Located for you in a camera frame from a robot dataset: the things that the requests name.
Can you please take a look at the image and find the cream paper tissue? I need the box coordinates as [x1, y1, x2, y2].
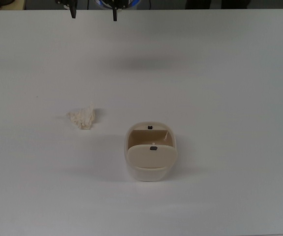
[67, 107, 96, 130]

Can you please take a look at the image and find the small beige lidded bin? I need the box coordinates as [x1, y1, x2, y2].
[123, 120, 179, 183]

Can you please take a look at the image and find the beige wooden desk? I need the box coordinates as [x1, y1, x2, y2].
[0, 0, 26, 11]

